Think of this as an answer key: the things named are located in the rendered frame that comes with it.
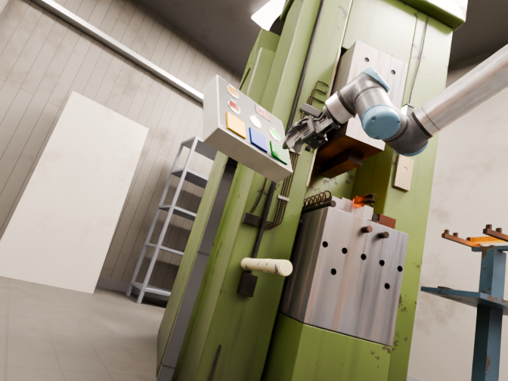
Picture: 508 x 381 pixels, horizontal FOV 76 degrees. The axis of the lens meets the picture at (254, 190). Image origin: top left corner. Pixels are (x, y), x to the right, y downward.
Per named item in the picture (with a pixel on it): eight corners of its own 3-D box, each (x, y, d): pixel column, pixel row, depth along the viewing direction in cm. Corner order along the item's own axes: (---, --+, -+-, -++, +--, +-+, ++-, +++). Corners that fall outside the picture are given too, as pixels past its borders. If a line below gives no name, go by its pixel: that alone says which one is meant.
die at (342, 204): (370, 224, 139) (373, 206, 141) (329, 210, 135) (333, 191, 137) (323, 231, 178) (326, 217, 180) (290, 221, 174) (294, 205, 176)
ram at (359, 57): (411, 142, 153) (422, 71, 163) (339, 112, 145) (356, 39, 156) (360, 165, 193) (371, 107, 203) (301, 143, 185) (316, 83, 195)
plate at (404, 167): (410, 190, 162) (414, 160, 167) (394, 185, 160) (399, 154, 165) (407, 191, 164) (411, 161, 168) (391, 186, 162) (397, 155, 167)
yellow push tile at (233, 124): (246, 138, 104) (244, 122, 108) (228, 126, 99) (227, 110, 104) (242, 141, 105) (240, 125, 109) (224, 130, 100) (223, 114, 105)
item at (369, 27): (407, 77, 179) (418, 9, 191) (342, 46, 170) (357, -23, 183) (360, 110, 220) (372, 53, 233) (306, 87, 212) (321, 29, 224)
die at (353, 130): (383, 150, 148) (387, 131, 150) (345, 134, 144) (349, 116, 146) (336, 172, 187) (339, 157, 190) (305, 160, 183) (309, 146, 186)
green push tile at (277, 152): (288, 164, 115) (284, 149, 120) (273, 155, 111) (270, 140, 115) (284, 166, 116) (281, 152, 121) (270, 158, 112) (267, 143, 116)
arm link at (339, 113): (333, 87, 100) (351, 103, 105) (320, 97, 102) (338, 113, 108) (341, 105, 94) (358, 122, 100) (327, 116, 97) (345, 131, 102)
